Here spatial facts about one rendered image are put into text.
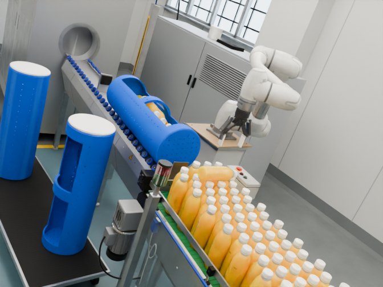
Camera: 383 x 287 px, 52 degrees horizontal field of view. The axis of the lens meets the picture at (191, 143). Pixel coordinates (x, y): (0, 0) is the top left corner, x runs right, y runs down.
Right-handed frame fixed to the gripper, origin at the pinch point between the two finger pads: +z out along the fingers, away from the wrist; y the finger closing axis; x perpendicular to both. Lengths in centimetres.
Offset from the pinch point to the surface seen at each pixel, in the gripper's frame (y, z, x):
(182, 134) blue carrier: 14.0, 7.4, -23.7
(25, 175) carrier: 64, 108, -139
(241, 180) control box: -11.4, 18.0, 7.1
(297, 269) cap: 12, 15, 73
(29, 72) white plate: 73, 24, -142
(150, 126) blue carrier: 25.3, 11.7, -40.2
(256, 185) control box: -18.2, 18.2, 11.8
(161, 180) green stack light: 50, 8, 23
